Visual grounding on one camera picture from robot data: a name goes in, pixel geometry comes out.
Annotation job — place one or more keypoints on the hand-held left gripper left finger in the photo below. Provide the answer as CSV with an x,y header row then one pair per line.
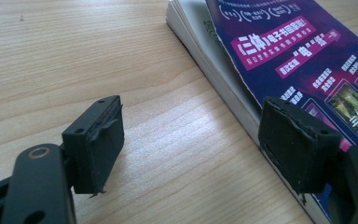
x,y
101,149

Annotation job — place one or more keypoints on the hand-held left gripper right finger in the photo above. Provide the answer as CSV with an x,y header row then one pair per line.
x,y
295,146

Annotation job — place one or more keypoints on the purple paperback book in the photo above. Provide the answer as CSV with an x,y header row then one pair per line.
x,y
292,46

